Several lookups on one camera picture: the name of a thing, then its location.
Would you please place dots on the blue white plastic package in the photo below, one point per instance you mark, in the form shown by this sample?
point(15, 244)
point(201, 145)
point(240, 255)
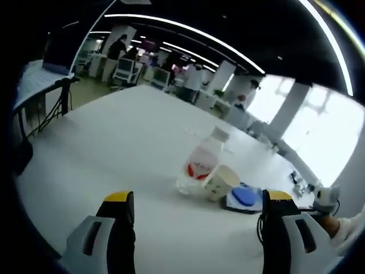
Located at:
point(242, 198)

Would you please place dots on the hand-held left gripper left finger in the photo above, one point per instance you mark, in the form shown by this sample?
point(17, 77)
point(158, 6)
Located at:
point(119, 228)

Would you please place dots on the dark laptop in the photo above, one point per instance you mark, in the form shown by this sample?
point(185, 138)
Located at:
point(55, 54)

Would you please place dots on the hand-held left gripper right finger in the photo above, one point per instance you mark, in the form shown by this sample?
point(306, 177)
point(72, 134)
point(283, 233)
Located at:
point(279, 228)

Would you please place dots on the long ceiling light strip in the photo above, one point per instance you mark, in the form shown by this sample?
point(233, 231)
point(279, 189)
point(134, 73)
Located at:
point(185, 28)

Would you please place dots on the white office chair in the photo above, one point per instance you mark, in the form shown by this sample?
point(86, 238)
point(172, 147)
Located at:
point(125, 70)
point(160, 78)

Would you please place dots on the white patterned paper cup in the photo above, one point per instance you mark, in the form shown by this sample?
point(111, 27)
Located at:
point(221, 182)

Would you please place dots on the clear plastic bottle red label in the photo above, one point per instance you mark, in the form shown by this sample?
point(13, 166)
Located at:
point(199, 162)

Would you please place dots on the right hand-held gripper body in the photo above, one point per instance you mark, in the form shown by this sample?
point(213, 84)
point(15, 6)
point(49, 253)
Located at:
point(328, 199)

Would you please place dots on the person's right hand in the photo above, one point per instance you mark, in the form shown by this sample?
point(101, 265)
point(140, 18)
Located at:
point(330, 225)

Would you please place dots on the white table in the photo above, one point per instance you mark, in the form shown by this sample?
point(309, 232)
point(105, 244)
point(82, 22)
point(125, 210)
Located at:
point(114, 142)

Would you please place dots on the green potted plant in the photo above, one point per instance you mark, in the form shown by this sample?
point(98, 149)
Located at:
point(219, 93)

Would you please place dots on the grey side table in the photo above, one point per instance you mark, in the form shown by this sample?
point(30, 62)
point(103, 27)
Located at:
point(37, 82)

